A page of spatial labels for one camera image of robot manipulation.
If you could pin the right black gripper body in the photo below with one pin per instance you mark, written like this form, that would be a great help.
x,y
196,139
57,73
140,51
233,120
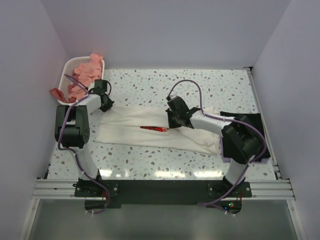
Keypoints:
x,y
177,115

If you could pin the white t-shirt red print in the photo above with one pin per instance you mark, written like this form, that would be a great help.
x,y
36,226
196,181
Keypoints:
x,y
147,126

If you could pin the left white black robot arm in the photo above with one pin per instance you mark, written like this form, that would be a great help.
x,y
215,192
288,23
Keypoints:
x,y
72,131

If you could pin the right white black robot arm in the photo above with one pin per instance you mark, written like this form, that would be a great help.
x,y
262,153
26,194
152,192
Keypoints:
x,y
241,141

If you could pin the pink crumpled t-shirt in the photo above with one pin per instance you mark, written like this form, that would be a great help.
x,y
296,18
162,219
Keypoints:
x,y
85,74

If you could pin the white plastic laundry basket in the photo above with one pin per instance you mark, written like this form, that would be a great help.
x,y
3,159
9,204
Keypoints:
x,y
66,75

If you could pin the folded lavender t-shirt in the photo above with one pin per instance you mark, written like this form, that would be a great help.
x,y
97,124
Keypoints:
x,y
263,159

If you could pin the folded black t-shirt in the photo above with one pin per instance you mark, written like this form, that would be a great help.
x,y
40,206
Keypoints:
x,y
255,120

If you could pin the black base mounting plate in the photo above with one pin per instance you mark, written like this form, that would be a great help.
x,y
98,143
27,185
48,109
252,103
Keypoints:
x,y
114,194

